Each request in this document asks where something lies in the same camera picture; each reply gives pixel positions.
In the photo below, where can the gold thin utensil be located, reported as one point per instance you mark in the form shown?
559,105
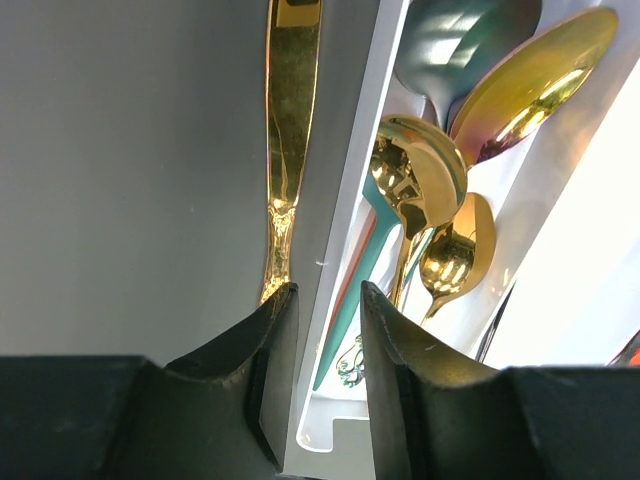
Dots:
421,175

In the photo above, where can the gold metal spoon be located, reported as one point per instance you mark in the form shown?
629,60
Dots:
459,254

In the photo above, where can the teal plastic spoon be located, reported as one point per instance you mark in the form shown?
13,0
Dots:
386,220

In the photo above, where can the silver metal spoon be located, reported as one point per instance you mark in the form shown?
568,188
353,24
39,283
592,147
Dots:
448,46

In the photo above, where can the gold metal knife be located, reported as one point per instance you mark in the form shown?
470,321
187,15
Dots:
292,49

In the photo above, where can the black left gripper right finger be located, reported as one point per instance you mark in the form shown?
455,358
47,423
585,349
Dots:
438,414

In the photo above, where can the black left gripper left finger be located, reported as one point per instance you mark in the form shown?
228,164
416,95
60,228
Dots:
218,412

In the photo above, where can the orange plastic knife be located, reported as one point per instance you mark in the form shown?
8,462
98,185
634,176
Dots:
630,354

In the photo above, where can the white divided utensil tray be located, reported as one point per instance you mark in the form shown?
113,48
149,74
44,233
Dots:
329,435

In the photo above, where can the orange plastic spoon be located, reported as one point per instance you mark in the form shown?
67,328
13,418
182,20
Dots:
350,280

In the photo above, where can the iridescent purple spoon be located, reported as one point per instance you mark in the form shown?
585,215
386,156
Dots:
530,84

